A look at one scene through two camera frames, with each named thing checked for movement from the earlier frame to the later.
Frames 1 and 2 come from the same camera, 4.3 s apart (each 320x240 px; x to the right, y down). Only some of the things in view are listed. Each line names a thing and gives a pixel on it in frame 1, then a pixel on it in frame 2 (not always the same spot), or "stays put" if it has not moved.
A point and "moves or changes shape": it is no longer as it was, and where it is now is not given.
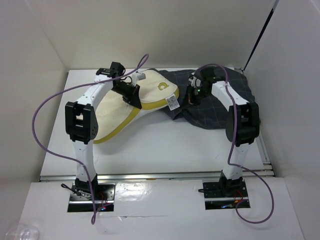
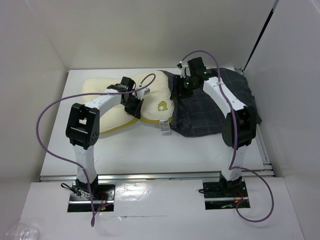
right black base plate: x=212 y=192 stays put
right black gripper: x=190 y=99 → x=177 y=82
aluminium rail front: x=155 y=176 stays put
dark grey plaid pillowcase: x=210 y=112 moves or changes shape
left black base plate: x=104 y=193 stays put
